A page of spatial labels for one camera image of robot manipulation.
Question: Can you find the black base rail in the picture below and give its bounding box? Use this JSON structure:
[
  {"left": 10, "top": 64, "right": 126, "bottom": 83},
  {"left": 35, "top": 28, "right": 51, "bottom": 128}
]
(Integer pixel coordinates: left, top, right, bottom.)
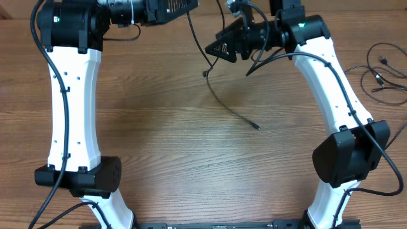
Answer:
[{"left": 136, "top": 219, "right": 311, "bottom": 229}]

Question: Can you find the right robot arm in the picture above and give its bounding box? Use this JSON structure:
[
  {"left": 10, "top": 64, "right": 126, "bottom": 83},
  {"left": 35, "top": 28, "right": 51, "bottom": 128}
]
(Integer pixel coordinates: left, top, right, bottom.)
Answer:
[{"left": 205, "top": 1, "right": 390, "bottom": 228}]

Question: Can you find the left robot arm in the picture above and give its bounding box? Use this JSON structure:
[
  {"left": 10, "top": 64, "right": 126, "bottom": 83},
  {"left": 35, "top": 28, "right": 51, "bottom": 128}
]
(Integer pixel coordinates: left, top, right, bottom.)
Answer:
[{"left": 30, "top": 0, "right": 198, "bottom": 228}]

